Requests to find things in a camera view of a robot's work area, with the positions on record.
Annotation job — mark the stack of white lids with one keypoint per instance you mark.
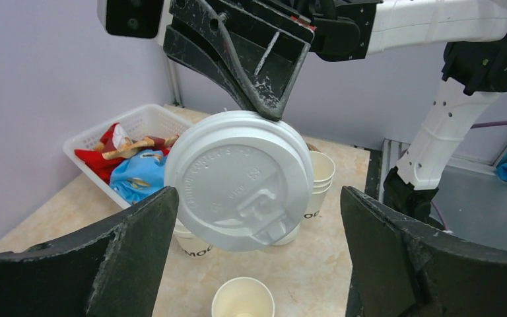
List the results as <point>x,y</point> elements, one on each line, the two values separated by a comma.
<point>289,237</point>

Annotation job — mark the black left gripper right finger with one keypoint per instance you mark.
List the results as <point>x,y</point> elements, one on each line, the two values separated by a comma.
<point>405,267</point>

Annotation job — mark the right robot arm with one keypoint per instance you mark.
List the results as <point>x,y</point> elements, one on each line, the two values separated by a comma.
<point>463,42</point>

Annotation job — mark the red snack packet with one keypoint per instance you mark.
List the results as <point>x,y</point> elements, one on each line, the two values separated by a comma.
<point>114,146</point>

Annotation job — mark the white plastic basket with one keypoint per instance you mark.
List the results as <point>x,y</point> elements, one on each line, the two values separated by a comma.
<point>148,119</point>

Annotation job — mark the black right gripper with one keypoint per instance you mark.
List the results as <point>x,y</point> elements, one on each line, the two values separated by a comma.
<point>254,50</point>

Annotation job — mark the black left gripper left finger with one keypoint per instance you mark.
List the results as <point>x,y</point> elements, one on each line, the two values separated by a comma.
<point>112,267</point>

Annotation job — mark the stack of paper cups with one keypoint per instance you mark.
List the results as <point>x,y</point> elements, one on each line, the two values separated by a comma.
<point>324,170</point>

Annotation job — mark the white paper cup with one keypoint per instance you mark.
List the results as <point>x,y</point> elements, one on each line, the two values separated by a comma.
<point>243,296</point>
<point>192,245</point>

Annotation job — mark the blue snack packet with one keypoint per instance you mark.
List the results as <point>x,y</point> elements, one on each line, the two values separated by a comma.
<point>140,176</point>

